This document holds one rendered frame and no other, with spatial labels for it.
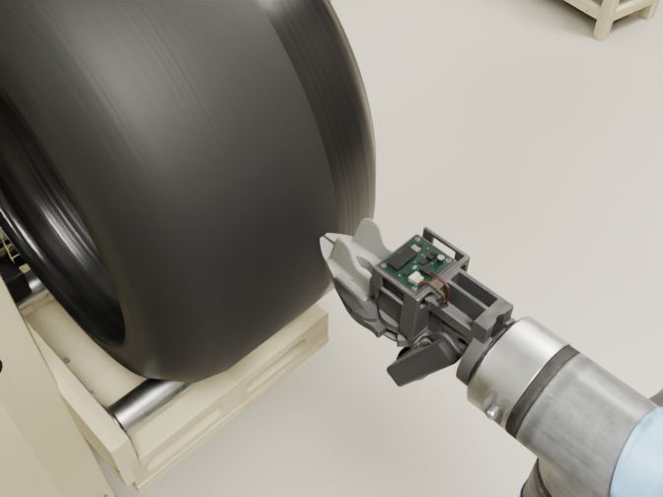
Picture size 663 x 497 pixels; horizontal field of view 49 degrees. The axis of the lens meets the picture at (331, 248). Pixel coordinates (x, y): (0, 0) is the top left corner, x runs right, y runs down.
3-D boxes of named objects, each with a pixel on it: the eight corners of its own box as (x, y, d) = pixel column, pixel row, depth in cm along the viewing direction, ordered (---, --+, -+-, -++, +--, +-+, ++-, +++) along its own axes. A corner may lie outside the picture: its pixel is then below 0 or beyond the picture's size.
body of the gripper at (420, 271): (421, 220, 67) (531, 294, 62) (413, 280, 74) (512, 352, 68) (364, 264, 64) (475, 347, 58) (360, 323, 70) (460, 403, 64)
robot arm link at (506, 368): (557, 384, 67) (492, 453, 62) (513, 351, 69) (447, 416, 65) (582, 324, 60) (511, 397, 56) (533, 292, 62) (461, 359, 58)
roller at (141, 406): (95, 407, 94) (104, 426, 97) (114, 429, 91) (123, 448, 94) (297, 262, 110) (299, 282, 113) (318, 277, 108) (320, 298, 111)
